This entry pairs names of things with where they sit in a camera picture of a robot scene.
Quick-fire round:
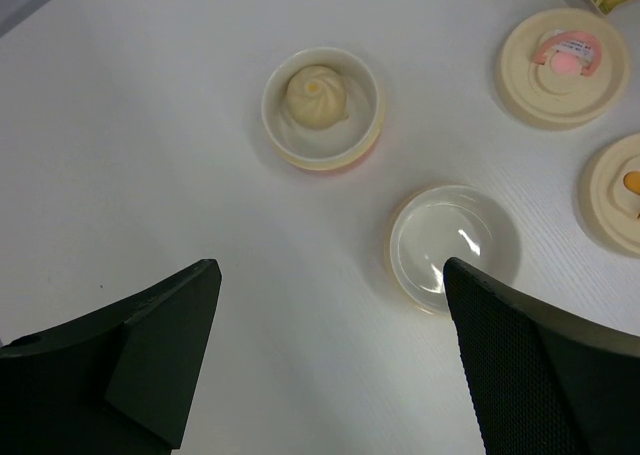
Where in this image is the white steamed bun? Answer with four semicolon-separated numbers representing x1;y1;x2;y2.
285;65;347;130

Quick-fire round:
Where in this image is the cream lid with pink knob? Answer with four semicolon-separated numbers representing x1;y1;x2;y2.
495;8;631;131

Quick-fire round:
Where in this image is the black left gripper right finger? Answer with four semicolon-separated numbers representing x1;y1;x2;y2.
444;258;639;454

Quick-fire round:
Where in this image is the orange lunch box bowl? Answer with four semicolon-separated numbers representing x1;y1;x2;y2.
384;184;522;314

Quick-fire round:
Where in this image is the pink lunch box bowl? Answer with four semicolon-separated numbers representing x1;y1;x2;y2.
261;47;386;173

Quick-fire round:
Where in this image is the cream lid with orange knob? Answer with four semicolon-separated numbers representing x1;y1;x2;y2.
577;134;639;258

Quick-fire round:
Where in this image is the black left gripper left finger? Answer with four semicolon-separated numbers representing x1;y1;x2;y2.
1;259;221;454

